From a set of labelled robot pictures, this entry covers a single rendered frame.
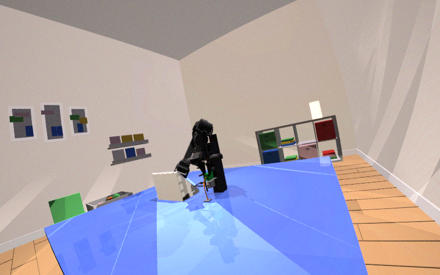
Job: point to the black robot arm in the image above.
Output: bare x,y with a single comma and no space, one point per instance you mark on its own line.
201,130

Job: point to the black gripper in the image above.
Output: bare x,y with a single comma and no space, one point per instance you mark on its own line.
210,159

